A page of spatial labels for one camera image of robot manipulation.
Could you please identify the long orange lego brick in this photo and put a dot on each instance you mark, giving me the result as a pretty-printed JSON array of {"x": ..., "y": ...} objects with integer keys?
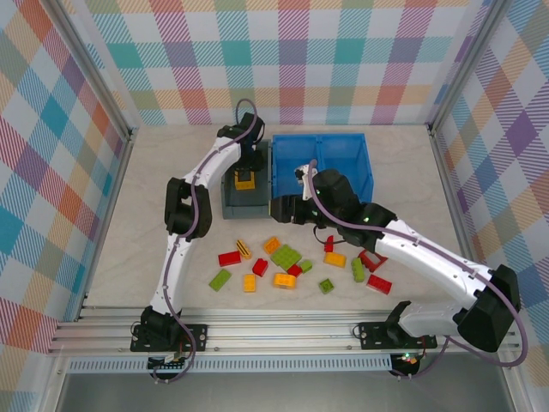
[{"x": 334, "y": 259}]

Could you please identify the aluminium frame post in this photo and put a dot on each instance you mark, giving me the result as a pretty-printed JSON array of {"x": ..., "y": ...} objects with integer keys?
[
  {"x": 96, "y": 73},
  {"x": 469, "y": 64}
]

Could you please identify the small controller board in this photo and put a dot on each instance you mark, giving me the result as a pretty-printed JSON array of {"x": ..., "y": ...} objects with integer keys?
[
  {"x": 169, "y": 365},
  {"x": 407, "y": 359}
]

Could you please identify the orange arch lego brick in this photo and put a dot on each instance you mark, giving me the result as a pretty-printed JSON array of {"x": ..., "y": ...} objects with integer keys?
[{"x": 284, "y": 281}]

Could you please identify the wide aluminium base rail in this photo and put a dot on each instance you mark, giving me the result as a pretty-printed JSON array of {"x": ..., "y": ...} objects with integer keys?
[{"x": 279, "y": 330}]

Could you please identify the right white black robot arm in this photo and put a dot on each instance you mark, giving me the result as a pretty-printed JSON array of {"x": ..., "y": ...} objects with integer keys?
[{"x": 429, "y": 266}]

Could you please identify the gray plastic bin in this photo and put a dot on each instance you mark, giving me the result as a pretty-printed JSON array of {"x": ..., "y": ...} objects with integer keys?
[{"x": 240, "y": 206}]

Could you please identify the red lego frame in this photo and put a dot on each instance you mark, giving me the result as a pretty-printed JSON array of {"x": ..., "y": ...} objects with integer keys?
[{"x": 363, "y": 257}]

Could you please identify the long red lego brick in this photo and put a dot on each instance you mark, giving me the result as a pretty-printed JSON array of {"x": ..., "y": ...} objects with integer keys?
[
  {"x": 230, "y": 259},
  {"x": 379, "y": 284}
]

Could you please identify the blue plastic bin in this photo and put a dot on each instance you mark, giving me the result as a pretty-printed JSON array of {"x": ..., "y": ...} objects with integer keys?
[
  {"x": 351, "y": 159},
  {"x": 291, "y": 163}
]

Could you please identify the square green lego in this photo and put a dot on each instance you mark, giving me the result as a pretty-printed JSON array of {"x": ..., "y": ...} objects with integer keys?
[{"x": 326, "y": 286}]

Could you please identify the large green lego brick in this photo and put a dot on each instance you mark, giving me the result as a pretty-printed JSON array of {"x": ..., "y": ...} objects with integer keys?
[{"x": 285, "y": 256}]

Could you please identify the small green lego brick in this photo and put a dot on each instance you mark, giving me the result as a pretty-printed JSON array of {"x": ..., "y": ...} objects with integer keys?
[{"x": 306, "y": 266}]

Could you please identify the small red lego brick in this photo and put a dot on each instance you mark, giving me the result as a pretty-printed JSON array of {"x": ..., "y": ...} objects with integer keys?
[
  {"x": 294, "y": 270},
  {"x": 329, "y": 244}
]

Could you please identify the yellow lego frame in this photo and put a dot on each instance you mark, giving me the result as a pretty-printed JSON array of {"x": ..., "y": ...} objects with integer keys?
[{"x": 244, "y": 185}]

